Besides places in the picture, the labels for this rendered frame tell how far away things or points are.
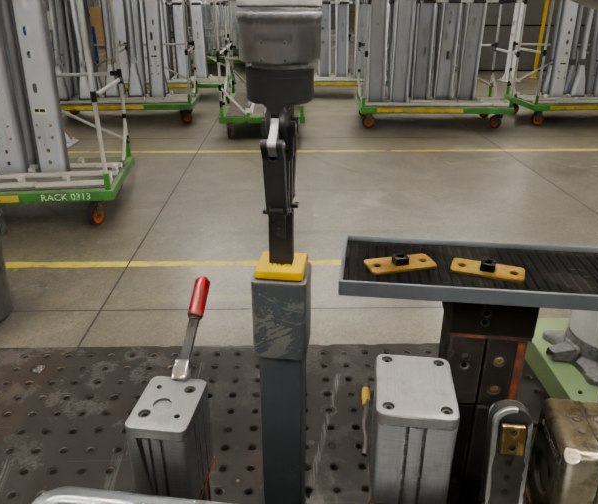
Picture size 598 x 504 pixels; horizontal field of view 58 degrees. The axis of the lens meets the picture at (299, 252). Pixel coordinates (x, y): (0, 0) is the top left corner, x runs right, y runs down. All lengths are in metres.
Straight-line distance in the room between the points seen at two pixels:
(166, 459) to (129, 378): 0.68
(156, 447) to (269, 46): 0.43
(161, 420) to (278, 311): 0.20
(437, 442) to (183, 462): 0.26
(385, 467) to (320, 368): 0.71
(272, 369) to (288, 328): 0.07
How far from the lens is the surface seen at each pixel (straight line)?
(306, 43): 0.59
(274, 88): 0.60
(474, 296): 0.64
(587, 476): 0.60
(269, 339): 0.71
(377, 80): 7.30
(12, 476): 1.15
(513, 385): 0.75
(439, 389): 0.57
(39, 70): 4.39
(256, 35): 0.59
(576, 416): 0.63
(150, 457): 0.63
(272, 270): 0.67
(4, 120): 4.52
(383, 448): 0.56
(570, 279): 0.71
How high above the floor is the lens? 1.45
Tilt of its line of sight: 24 degrees down
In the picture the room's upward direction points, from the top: straight up
